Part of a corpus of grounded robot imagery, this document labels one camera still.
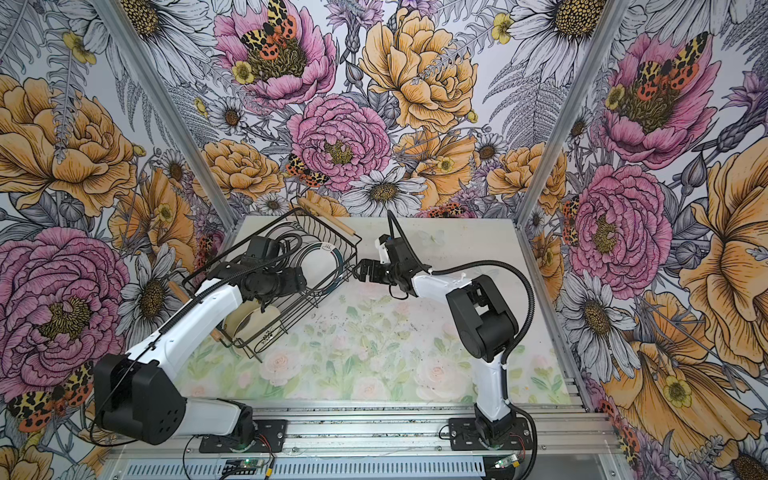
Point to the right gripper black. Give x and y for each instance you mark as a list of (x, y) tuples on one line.
[(375, 275)]

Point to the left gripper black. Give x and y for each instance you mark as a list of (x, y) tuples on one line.
[(293, 284)]

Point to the black wire dish rack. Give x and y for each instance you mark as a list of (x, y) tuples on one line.
[(312, 228)]

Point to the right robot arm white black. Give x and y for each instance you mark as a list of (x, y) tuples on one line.
[(486, 325)]

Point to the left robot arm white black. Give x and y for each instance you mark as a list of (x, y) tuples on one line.
[(134, 393)]

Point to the cream plate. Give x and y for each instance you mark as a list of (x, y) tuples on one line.
[(255, 323)]

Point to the beige plate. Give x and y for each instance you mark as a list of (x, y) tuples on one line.
[(242, 310)]

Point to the green circuit board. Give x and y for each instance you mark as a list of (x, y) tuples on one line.
[(247, 466)]

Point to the near wooden rack handle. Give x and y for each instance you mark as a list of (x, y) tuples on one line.
[(179, 292)]

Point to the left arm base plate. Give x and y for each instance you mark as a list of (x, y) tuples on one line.
[(269, 436)]

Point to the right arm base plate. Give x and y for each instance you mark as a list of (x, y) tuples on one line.
[(464, 436)]

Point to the white vented cable duct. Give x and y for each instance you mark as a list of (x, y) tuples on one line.
[(450, 467)]

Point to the aluminium rail frame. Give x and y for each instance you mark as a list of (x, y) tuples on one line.
[(572, 443)]

